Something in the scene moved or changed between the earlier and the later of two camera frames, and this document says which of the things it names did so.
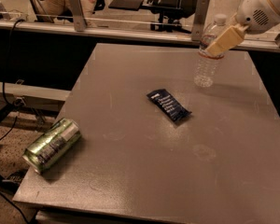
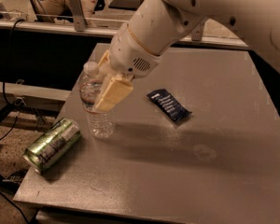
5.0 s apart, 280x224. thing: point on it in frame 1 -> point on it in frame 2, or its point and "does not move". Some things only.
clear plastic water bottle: (207, 65) -> (101, 119)
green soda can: (51, 147) does not move
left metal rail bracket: (79, 21) does not move
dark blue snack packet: (169, 104) does not move
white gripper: (254, 12) -> (130, 55)
